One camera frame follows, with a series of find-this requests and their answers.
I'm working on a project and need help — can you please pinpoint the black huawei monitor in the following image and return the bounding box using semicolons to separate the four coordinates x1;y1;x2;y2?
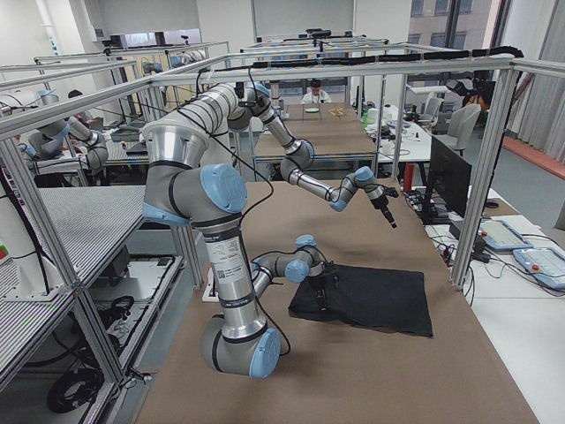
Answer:
419;136;471;224

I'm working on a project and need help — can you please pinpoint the teach pendant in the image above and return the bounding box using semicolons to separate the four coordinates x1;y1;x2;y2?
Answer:
512;247;564;290
478;219;533;252

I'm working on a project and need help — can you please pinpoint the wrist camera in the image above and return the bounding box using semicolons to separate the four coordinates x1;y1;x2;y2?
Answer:
382;186;399;199
323;261;339;287

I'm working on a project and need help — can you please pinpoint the black t-shirt with logo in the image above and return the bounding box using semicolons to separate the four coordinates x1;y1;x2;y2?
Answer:
289;265;433;337

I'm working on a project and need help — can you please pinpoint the aluminium frame post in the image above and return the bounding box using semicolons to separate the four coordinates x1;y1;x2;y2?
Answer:
451;67;520;291

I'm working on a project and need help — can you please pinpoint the distant person in white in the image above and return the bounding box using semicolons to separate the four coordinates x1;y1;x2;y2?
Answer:
301;79;332;104

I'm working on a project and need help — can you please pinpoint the striped background workbench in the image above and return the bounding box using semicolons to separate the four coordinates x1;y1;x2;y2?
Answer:
0;183;186;381

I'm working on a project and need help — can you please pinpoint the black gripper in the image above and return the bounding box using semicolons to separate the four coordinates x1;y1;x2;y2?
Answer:
308;265;331;300
368;187;397;228

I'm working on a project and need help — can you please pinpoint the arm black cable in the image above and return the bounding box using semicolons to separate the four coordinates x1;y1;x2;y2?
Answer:
176;105;292;357

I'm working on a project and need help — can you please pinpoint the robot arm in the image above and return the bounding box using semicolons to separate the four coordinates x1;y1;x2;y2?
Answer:
142;119;326;378
176;83;396;227

